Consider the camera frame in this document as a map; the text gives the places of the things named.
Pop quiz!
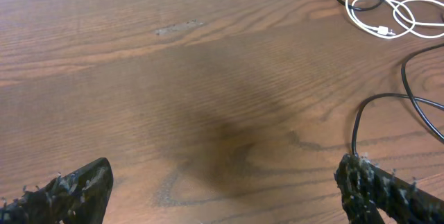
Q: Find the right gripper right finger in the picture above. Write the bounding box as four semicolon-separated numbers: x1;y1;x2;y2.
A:
334;154;443;224

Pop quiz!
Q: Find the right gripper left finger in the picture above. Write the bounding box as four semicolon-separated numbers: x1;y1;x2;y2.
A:
1;157;114;224

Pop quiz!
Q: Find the black USB cable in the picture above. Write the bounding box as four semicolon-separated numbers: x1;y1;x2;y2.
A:
282;0;444;157

